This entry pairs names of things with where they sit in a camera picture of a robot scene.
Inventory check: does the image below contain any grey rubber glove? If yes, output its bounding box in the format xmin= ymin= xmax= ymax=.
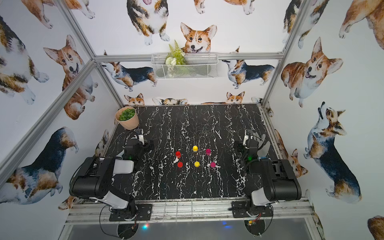
xmin=254 ymin=133 xmax=271 ymax=158

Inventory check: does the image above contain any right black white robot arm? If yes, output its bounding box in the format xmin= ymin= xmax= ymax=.
xmin=229 ymin=140 xmax=302 ymax=219

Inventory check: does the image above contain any green fern plant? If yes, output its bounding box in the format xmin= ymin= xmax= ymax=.
xmin=165 ymin=41 xmax=187 ymax=66

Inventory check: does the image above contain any white wire wall basket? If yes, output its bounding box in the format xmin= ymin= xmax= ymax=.
xmin=151 ymin=53 xmax=219 ymax=80

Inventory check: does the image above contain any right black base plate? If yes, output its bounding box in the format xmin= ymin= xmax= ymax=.
xmin=228 ymin=201 xmax=274 ymax=219

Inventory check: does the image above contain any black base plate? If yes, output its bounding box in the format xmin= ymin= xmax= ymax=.
xmin=109 ymin=204 xmax=153 ymax=222
xmin=228 ymin=201 xmax=274 ymax=219

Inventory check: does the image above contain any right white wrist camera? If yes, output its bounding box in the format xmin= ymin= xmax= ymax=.
xmin=243 ymin=130 xmax=256 ymax=147

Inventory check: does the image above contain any red paint jar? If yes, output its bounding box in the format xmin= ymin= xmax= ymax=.
xmin=175 ymin=151 xmax=182 ymax=160

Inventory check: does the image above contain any beige pot with green plant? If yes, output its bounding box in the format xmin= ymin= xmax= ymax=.
xmin=115 ymin=106 xmax=139 ymax=130

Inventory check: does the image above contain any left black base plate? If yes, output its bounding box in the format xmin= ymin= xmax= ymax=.
xmin=109 ymin=204 xmax=153 ymax=222

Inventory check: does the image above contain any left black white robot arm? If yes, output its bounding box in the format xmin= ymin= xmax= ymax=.
xmin=70 ymin=139 xmax=154 ymax=222

